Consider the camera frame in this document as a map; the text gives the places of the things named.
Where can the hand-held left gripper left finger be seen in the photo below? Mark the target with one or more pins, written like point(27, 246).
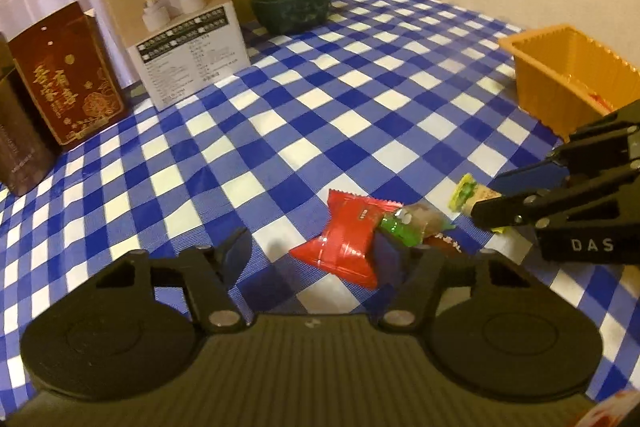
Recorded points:
point(237, 252)

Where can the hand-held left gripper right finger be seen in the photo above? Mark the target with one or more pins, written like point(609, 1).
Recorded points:
point(392, 262)

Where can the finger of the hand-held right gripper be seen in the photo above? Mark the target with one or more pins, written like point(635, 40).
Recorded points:
point(505, 209)
point(530, 177)

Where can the green yellow snack packet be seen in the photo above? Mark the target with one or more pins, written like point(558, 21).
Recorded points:
point(472, 194)

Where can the green clear candy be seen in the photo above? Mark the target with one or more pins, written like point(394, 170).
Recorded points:
point(410, 219)

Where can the small dark red candy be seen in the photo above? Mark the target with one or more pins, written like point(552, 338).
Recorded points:
point(442, 243)

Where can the large red snack packet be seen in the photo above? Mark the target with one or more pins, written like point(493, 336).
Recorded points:
point(345, 237)

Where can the orange plastic tray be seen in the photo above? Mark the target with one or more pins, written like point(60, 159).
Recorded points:
point(555, 67)

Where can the blue white checkered tablecloth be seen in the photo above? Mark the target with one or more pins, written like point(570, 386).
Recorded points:
point(300, 107)

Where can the red and white object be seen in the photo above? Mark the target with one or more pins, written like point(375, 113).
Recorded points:
point(612, 412)

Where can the white product carton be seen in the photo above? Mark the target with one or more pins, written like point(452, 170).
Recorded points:
point(185, 27)

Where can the red gold printed tin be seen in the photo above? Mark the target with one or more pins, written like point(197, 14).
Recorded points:
point(65, 82)

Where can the brown metal thermos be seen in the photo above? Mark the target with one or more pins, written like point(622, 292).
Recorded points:
point(20, 132)

